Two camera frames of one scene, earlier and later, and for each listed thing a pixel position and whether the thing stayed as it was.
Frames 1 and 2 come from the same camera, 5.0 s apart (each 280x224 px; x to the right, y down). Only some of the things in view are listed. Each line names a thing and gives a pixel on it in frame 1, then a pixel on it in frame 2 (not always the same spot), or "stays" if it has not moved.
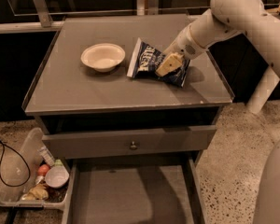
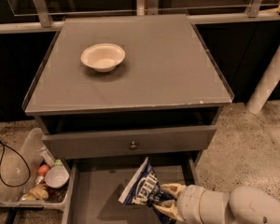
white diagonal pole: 271,79 stays
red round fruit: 43,170 stays
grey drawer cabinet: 133,142 stays
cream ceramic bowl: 104,57 stays
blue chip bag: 145,61 -> 145,189
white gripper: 182,46 -> 189,202
